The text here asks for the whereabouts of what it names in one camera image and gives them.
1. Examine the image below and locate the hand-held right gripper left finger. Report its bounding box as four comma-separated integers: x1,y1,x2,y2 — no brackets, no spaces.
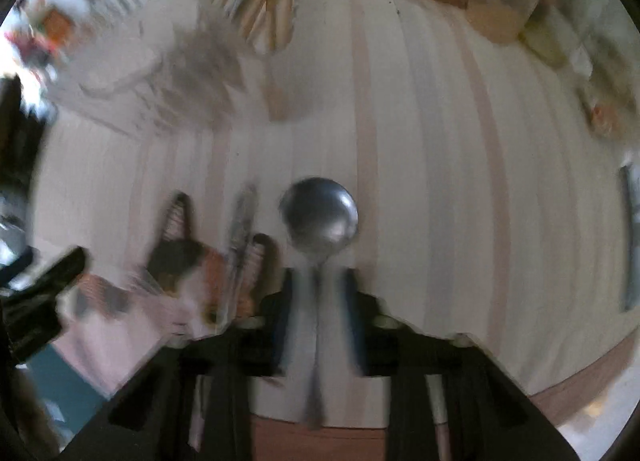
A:
61,268,296,461

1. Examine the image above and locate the clear plastic organizer box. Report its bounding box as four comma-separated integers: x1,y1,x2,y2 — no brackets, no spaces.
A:
62,0,307,138

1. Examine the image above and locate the blue smartphone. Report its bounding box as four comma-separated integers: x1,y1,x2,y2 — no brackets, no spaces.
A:
618,163,640,313

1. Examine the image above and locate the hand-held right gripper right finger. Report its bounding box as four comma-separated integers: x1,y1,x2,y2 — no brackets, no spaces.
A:
341,268,583,461

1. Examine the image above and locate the small metal spoon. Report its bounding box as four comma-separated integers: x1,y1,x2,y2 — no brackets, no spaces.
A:
227,183,259,303

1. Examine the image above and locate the black gas stove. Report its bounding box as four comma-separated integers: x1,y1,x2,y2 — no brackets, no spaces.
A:
0,75,48,194

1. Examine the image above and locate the round metal spoon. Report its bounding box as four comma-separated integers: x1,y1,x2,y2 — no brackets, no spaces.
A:
278,176,360,432

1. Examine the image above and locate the plastic seasoning jar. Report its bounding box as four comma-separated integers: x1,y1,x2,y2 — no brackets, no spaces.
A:
466,0,542,45

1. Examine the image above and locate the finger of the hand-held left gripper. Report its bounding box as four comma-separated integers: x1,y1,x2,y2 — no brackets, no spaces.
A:
0,246,87,303

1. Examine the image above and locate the striped tablecloth with cat print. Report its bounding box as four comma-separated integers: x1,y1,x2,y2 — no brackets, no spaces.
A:
27,0,640,461

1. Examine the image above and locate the small colourful packet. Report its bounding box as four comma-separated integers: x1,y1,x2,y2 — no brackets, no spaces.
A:
589,100,622,138

